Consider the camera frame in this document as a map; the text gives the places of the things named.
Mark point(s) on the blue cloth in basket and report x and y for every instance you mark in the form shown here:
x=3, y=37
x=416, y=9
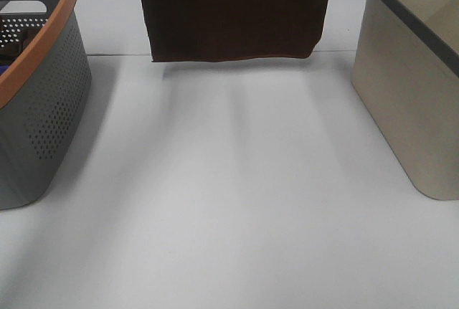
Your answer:
x=3, y=69

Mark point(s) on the beige basket grey rim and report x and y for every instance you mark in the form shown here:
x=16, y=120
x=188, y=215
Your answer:
x=406, y=74

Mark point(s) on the dark brown towel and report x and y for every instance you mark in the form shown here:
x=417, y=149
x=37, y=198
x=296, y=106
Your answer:
x=227, y=30

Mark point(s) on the grey perforated basket orange rim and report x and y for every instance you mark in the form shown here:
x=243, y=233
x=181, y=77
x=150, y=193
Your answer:
x=43, y=96

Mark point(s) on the brown cloth in basket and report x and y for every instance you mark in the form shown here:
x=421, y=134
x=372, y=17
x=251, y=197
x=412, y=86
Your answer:
x=13, y=49

